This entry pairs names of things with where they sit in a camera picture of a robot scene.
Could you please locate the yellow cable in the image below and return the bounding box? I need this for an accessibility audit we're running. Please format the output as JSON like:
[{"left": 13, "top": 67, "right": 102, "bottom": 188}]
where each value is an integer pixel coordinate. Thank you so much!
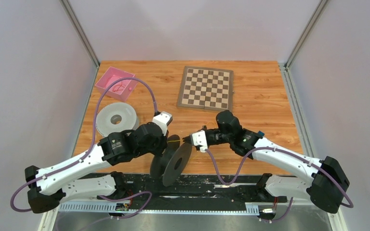
[{"left": 167, "top": 121, "right": 218, "bottom": 143}]

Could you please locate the black cable spool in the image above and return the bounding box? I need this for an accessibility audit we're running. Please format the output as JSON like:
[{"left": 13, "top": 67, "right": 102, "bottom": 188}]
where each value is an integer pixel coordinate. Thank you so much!
[{"left": 150, "top": 135, "right": 193, "bottom": 187}]

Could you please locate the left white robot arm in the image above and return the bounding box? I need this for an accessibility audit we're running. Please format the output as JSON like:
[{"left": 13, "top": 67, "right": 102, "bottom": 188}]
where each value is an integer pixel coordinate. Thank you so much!
[{"left": 25, "top": 122, "right": 168, "bottom": 214}]

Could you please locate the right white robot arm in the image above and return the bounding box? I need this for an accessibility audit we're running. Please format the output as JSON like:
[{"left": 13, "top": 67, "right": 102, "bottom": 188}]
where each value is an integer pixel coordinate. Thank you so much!
[{"left": 183, "top": 110, "right": 354, "bottom": 214}]

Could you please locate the wooden chessboard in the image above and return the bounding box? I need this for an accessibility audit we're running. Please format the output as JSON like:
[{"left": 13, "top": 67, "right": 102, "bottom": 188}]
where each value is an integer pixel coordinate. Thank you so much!
[{"left": 177, "top": 66, "right": 234, "bottom": 111}]

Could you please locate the pink plastic box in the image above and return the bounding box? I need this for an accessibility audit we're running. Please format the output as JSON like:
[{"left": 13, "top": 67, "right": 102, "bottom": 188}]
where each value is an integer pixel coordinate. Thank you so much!
[{"left": 95, "top": 67, "right": 138, "bottom": 102}]

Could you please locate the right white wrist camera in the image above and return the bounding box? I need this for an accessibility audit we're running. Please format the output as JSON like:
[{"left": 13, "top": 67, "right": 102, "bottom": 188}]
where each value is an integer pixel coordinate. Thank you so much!
[{"left": 190, "top": 130, "right": 208, "bottom": 153}]

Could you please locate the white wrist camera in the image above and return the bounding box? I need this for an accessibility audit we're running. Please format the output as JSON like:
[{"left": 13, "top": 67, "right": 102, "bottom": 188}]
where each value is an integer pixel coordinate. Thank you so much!
[
  {"left": 190, "top": 130, "right": 208, "bottom": 153},
  {"left": 152, "top": 111, "right": 173, "bottom": 136}
]

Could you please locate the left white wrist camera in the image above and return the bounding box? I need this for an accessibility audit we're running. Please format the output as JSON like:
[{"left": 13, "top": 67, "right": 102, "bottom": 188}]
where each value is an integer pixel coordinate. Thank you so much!
[{"left": 152, "top": 111, "right": 173, "bottom": 136}]

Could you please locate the white cable spool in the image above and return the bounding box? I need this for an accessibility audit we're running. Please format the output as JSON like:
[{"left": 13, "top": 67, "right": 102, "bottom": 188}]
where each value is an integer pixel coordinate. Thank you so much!
[{"left": 95, "top": 103, "right": 139, "bottom": 137}]

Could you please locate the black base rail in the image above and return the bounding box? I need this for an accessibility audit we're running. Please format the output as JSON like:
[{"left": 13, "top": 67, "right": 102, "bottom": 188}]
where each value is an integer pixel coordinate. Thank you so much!
[{"left": 95, "top": 173, "right": 301, "bottom": 213}]

